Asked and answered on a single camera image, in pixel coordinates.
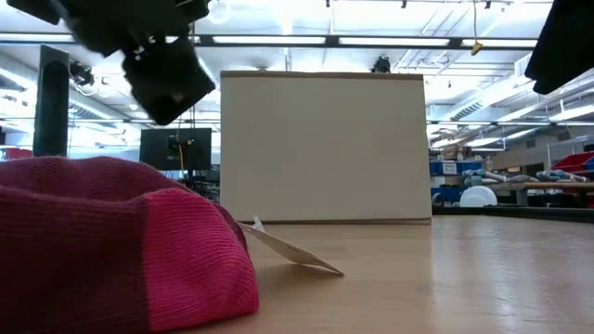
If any black monitor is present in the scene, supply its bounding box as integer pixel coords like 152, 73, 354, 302
139, 127, 213, 172

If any white paper tag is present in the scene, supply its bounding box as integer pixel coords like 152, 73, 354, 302
237, 215, 345, 277

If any maroon and pink sock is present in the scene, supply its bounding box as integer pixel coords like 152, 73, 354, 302
0, 155, 261, 334

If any long ceiling light fixture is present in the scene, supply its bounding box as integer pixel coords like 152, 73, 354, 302
0, 31, 542, 52

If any blue bin with white label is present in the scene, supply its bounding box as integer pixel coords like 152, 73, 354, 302
429, 161, 484, 177

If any small black camera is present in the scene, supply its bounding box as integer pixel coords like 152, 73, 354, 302
69, 61, 97, 88

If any open cardboard box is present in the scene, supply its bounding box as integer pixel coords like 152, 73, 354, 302
219, 70, 433, 225

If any black upright frame post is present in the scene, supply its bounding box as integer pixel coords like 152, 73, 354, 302
32, 45, 71, 159

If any red storage bin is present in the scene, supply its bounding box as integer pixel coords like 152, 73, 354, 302
549, 151, 594, 173

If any blue storage bin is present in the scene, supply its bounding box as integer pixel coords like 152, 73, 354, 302
430, 186, 466, 204

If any white round bin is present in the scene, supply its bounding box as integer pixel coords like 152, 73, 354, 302
458, 185, 499, 209

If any black aluminium table frame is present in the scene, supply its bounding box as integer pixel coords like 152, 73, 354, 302
431, 205, 594, 225

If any rolled grey blue cloth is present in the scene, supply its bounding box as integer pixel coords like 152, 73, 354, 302
536, 169, 587, 184
461, 169, 508, 187

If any hanging cord with yellow tag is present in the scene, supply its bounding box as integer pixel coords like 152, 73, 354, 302
471, 0, 484, 57

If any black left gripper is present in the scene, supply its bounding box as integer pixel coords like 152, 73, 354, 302
59, 0, 217, 127

